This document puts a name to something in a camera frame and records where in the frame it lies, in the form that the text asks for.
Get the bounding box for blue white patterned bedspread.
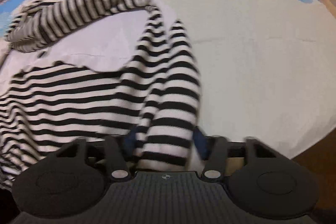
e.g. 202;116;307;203
1;0;335;157

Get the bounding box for striped hoodie with white vest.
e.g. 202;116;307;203
1;0;201;189

